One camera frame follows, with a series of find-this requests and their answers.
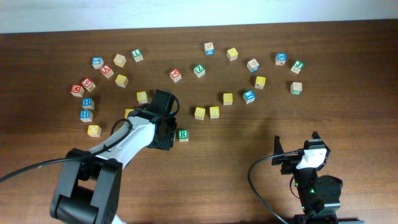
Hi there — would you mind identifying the yellow letter C block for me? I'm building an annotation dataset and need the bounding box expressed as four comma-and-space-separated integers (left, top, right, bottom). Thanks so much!
136, 91, 148, 104

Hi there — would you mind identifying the red letter A block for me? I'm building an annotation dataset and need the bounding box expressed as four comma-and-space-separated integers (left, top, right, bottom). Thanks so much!
169, 68, 182, 83

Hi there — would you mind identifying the green letter R block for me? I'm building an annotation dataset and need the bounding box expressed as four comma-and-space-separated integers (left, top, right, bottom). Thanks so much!
178, 129, 189, 142

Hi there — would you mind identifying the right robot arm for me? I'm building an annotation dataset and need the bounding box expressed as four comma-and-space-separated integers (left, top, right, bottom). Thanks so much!
271, 131, 364, 224

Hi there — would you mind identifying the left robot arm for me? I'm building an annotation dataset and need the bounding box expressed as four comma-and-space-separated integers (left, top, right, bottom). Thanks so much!
50, 90, 180, 224

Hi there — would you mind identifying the yellow letter S block left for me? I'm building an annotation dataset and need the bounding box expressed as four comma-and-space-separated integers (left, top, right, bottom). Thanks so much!
194, 107, 206, 120

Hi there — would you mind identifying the yellow letter s block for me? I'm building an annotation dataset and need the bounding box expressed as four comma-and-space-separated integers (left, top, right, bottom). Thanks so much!
210, 106, 220, 119
194, 107, 206, 120

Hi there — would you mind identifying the yellow letter O block centre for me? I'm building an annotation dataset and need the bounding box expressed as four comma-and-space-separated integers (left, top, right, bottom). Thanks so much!
125, 109, 134, 118

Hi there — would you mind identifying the yellow letter o block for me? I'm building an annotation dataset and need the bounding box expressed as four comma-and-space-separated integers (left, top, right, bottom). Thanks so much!
125, 109, 134, 118
87, 124, 101, 138

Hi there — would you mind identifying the green letter Z block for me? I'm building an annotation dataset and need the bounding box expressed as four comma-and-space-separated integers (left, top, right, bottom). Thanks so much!
193, 64, 205, 78

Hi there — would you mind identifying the yellow letter S block right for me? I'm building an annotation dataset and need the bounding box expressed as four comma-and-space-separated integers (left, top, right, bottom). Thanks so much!
210, 106, 220, 119

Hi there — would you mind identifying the yellow block upper left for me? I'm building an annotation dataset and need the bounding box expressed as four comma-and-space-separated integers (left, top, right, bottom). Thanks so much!
115, 74, 129, 88

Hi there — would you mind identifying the wooden block green side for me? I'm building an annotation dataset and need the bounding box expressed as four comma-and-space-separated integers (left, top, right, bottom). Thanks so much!
290, 82, 302, 95

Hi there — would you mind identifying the green letter L block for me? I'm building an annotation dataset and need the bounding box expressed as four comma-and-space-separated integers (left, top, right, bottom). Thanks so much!
131, 49, 144, 62

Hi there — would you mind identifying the blue letter E block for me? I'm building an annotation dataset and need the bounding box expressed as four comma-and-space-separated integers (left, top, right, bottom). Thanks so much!
243, 90, 256, 104

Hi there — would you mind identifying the yellow block centre right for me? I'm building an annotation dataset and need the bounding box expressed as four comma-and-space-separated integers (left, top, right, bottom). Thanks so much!
223, 93, 233, 105

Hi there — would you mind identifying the plain wooden block yellow side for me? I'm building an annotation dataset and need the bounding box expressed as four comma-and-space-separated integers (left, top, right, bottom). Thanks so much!
113, 54, 127, 67

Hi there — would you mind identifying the red letter block upper left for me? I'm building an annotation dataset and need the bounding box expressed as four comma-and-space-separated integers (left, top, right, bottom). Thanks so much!
100, 64, 114, 78

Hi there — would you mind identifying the wooden block blue side top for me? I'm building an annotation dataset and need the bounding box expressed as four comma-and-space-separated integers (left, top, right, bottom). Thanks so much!
204, 42, 215, 55

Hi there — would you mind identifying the wooden block blue side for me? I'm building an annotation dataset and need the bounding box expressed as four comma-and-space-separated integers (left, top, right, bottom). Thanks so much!
204, 42, 215, 55
247, 59, 259, 73

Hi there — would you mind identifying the green letter J block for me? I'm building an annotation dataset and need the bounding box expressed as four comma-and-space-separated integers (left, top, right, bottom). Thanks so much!
290, 60, 305, 74

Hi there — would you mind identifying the yellow letter O block left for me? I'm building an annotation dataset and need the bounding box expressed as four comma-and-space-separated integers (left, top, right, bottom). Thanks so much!
87, 124, 101, 138

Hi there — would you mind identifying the blue letter H block upper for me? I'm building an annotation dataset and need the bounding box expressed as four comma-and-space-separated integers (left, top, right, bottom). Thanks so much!
81, 98, 95, 110

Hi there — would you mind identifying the blue letter h block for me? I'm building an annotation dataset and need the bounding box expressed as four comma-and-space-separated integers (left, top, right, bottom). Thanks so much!
80, 110, 93, 122
81, 98, 95, 110

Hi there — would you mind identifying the blue number 5 block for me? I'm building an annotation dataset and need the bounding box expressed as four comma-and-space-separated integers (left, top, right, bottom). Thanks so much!
91, 57, 104, 69

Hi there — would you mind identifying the red number 9 block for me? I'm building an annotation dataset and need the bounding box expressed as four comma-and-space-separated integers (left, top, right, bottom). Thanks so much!
81, 78, 96, 91

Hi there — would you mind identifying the blue letter H block lower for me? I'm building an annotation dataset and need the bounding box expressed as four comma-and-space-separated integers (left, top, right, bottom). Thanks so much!
80, 110, 93, 122

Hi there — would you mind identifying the yellow block upper right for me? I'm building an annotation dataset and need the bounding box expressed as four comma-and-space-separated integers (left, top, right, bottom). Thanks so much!
227, 47, 238, 61

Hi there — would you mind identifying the blue letter K block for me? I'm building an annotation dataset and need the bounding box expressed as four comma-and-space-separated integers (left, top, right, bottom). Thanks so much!
275, 53, 287, 65

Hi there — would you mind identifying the wooden block blue side right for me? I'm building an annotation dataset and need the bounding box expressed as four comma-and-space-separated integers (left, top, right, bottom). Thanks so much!
247, 59, 259, 73

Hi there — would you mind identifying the red letter M block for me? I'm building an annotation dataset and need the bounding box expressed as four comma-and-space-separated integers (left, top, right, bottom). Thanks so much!
70, 85, 85, 97

